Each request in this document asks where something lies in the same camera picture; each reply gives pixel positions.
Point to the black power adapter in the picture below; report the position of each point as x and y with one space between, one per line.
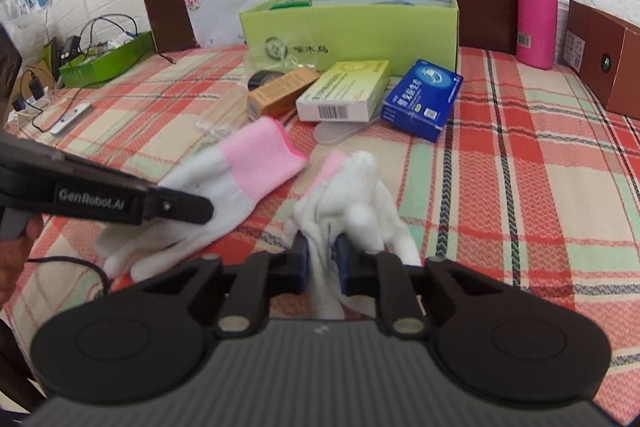
67 49

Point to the white flat device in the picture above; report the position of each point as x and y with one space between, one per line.
70 119

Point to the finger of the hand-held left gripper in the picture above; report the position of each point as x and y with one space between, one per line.
180 206

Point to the orange brown slim box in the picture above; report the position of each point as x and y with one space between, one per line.
280 92

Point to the red plaid blanket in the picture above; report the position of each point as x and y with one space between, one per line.
525 182

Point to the black tape roll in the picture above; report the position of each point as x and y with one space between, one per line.
260 81

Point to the light green cardboard box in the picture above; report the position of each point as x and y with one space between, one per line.
375 37

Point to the clear plastic bag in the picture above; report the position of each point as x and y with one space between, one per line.
225 112

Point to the yellow green medicine box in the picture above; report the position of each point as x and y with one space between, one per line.
345 87

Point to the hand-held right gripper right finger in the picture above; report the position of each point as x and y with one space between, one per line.
345 264

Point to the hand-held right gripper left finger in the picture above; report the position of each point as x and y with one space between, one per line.
300 257

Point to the blue medicine box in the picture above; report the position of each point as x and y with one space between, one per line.
420 102

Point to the pink thermos bottle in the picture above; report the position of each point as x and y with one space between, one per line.
537 7

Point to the white glove pink cuff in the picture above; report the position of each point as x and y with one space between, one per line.
350 197
250 157

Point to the person's left hand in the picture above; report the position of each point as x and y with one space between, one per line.
15 262

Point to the brown cardboard box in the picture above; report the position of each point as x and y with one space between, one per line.
595 57

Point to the dark green box tray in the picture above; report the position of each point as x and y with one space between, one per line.
100 67

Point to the small black plug adapter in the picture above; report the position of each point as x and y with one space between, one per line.
34 87

